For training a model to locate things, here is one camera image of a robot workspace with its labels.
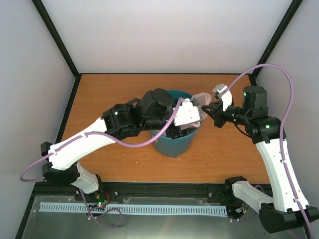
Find translucent pink plastic trash bag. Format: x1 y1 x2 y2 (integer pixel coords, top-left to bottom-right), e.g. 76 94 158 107
180 92 212 130

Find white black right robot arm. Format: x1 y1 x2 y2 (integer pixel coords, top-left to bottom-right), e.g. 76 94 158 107
202 84 319 233

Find black frame post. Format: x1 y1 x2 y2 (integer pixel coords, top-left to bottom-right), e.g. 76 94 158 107
249 0 304 85
32 0 80 78

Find black frame post left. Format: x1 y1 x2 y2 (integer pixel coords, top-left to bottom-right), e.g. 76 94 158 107
32 0 80 78

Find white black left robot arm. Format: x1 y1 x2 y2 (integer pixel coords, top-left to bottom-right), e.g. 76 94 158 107
41 88 198 201

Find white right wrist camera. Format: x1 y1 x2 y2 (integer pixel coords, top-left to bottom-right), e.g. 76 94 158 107
213 84 233 112

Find small green-lit circuit board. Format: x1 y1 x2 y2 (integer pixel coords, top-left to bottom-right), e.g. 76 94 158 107
89 197 110 212

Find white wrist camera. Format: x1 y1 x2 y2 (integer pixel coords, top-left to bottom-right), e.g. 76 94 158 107
213 84 233 112
173 98 201 126

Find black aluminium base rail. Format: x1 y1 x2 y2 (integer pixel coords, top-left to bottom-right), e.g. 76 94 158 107
31 182 240 205

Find black frame post right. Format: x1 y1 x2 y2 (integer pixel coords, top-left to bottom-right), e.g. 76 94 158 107
249 0 304 85

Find teal plastic trash bin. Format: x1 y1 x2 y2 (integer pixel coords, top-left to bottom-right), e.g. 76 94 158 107
149 90 200 158

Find light blue slotted cable duct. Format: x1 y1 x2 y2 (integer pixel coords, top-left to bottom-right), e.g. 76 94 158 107
38 202 227 217

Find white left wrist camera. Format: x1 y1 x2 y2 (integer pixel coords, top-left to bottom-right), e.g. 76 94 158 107
173 98 201 126

